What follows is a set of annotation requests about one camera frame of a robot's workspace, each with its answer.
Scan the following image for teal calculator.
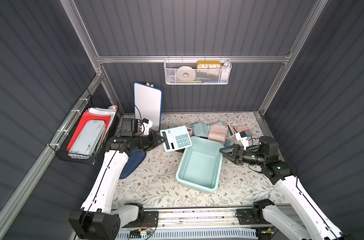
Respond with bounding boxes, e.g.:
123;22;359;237
160;126;193;152
224;139;235;147

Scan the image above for mint green storage box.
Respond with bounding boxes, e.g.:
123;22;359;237
176;137;224;193

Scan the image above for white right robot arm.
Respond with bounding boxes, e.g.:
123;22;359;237
220;136;354;240

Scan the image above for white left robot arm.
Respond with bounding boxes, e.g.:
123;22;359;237
68;130;167;240

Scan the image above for teal calculator by box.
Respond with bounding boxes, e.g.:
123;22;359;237
224;139;235;147

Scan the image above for black calculator at right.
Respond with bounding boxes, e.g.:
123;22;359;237
247;145;259;152

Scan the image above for pink calculator at back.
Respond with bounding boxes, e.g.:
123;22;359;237
230;125;253;137

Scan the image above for mint green calculator upside down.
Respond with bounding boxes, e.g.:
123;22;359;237
192;123;213;139

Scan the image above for navy blue glasses case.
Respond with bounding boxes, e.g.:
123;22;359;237
119;149;146;180

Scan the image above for blue framed whiteboard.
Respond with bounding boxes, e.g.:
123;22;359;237
133;83;163;132

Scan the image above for white papers in basket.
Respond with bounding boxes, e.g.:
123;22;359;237
86;105;118;139

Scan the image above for red folder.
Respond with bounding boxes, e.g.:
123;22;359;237
66;108;115;156

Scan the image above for light grey pencil case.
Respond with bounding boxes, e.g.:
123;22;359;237
68;120;105;160

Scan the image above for white tape roll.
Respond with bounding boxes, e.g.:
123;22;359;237
176;66;196;81

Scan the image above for yellow clock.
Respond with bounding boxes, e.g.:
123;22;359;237
197;60;222;69

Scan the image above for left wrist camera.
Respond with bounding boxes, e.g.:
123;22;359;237
120;117;153;137

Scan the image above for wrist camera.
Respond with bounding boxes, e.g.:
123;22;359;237
120;117;153;137
235;131;252;149

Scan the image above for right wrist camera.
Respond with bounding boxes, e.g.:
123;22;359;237
235;131;252;149

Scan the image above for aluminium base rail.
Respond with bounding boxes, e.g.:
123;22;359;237
70;205;306;240

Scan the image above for black wire side basket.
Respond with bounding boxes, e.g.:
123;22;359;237
48;91;119;165

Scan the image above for white wire wall basket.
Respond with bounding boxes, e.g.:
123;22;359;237
163;58;233;85

